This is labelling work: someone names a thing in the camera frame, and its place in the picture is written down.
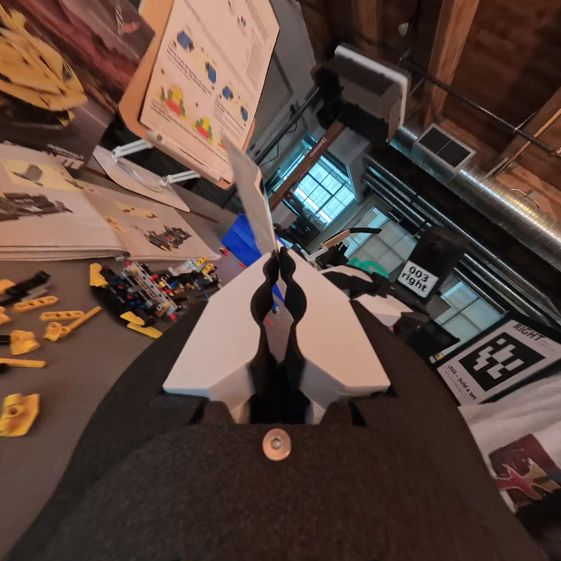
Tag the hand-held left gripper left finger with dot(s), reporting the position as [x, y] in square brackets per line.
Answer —
[214, 346]

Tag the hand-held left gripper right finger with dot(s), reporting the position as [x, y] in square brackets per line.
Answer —
[342, 346]

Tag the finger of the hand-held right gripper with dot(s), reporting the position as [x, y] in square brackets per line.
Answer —
[385, 309]
[346, 274]

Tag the black yellow lego vehicle model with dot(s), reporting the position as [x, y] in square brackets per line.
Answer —
[140, 285]

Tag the grey lego panel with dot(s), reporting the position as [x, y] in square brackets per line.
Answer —
[256, 206]

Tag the yellow lego axle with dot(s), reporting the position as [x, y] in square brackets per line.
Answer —
[85, 317]
[22, 363]

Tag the yellow lego beam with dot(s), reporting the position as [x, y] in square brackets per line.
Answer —
[35, 303]
[61, 315]

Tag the small yellow lego connector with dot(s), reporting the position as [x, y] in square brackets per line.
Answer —
[55, 332]

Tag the large yellow lego connector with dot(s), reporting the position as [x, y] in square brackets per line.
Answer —
[24, 342]

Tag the black grey lego assembly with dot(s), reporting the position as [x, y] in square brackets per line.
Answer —
[28, 282]

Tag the open lego instruction booklet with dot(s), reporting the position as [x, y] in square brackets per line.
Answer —
[52, 228]

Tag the yellow lego panel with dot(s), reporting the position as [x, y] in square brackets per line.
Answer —
[19, 416]

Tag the printed lego set box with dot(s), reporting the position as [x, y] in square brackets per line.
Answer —
[87, 44]

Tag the green object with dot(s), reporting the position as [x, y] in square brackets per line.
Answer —
[372, 268]

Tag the paned window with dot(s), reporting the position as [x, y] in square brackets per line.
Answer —
[324, 188]

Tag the blue plastic bin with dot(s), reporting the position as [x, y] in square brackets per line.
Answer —
[239, 241]

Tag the white printed shirt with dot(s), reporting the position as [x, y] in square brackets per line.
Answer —
[495, 429]

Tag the mounted white panel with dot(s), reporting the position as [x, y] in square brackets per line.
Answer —
[372, 83]

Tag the white stand base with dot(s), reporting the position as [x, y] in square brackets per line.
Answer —
[131, 179]

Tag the wooden clipboard with sheet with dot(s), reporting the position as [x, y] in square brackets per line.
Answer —
[206, 79]

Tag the silver air duct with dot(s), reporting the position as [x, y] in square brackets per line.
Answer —
[504, 201]

